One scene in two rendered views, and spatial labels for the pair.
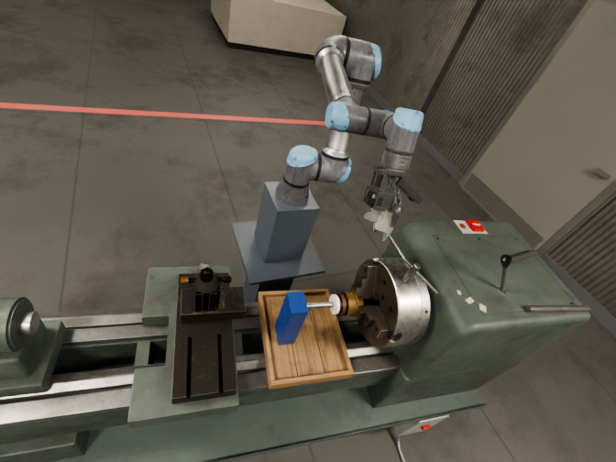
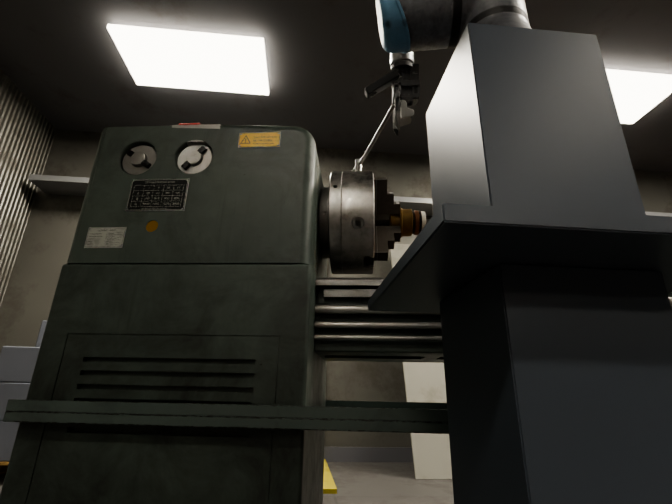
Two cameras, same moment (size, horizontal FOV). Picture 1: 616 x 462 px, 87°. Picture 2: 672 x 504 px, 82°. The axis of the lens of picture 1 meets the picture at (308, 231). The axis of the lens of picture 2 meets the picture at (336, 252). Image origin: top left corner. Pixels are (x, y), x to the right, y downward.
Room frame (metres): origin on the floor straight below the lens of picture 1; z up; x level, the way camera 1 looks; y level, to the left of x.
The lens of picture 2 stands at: (1.75, 0.15, 0.59)
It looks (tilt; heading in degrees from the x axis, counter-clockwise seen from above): 20 degrees up; 210
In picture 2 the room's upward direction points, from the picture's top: 1 degrees clockwise
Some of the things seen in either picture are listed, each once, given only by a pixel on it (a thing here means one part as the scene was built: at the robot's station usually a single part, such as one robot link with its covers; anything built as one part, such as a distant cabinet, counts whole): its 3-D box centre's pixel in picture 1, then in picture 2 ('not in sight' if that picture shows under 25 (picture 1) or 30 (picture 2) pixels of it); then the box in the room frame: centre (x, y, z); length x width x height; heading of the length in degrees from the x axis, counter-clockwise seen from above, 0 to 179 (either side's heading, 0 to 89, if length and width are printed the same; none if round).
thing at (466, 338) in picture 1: (464, 293); (225, 227); (0.97, -0.70, 1.06); 0.59 x 0.48 x 0.39; 117
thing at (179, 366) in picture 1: (203, 328); not in sight; (0.51, 0.22, 0.95); 0.43 x 0.18 x 0.04; 27
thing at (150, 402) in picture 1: (188, 332); not in sight; (0.50, 0.27, 0.89); 0.53 x 0.30 x 0.06; 27
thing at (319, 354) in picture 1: (302, 333); not in sight; (0.65, -0.11, 0.88); 0.36 x 0.30 x 0.04; 27
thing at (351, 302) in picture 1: (347, 302); (405, 222); (0.71, -0.22, 1.08); 0.09 x 0.09 x 0.09; 27
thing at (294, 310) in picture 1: (290, 319); not in sight; (0.62, -0.05, 1.00); 0.08 x 0.06 x 0.23; 27
